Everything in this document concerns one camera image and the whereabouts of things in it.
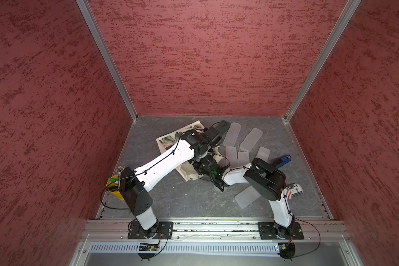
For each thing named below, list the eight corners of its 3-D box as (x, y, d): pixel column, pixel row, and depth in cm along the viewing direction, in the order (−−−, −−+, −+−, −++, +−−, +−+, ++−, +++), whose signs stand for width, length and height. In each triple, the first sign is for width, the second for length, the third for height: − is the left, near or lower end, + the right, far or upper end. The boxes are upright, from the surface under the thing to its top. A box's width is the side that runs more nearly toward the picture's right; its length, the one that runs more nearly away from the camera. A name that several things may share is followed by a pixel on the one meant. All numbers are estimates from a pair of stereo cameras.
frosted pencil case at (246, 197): (242, 209, 82) (243, 207, 80) (234, 197, 86) (234, 195, 84) (259, 197, 86) (261, 195, 84) (250, 186, 90) (252, 184, 88)
